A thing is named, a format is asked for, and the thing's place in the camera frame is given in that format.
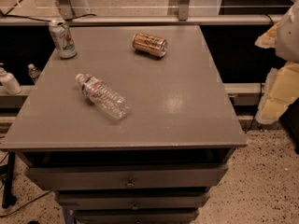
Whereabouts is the grey drawer cabinet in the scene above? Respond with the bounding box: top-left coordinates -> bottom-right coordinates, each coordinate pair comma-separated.
1,26 -> 246,224

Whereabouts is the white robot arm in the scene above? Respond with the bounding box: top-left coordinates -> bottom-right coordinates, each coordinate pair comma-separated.
255,0 -> 299,124

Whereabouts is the grey metal bracket post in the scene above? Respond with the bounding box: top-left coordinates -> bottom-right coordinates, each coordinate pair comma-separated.
178,0 -> 190,21

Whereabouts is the black cable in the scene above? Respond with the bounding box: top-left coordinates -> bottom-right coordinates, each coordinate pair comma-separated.
0,10 -> 97,22

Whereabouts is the black stand leg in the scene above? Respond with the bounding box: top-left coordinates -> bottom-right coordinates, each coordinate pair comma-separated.
0,152 -> 17,209

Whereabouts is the drawer with knob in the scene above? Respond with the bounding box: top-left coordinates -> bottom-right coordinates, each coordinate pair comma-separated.
27,164 -> 228,190
58,192 -> 209,210

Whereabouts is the white spray bottle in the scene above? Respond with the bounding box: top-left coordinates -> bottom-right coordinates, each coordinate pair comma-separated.
0,63 -> 22,95

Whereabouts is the orange soda can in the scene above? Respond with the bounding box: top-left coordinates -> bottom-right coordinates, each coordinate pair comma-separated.
132,33 -> 167,58

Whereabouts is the bottom drawer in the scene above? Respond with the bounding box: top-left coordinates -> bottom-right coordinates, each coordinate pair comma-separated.
75,209 -> 198,224

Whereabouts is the small water bottle background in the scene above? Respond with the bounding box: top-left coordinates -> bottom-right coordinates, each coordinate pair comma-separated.
28,63 -> 41,83

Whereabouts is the top drawer with knob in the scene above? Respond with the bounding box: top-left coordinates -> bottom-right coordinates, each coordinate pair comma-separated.
27,164 -> 228,190

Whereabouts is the middle drawer with knob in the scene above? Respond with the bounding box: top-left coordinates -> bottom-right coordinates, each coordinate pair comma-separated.
58,192 -> 209,210

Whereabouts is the white green soda can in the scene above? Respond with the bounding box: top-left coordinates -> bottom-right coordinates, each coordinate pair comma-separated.
49,20 -> 77,59

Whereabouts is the clear plastic water bottle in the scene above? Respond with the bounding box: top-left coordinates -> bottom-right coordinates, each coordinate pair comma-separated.
76,74 -> 129,119

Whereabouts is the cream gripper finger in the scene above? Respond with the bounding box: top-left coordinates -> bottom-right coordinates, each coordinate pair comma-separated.
254,23 -> 278,49
256,62 -> 299,124

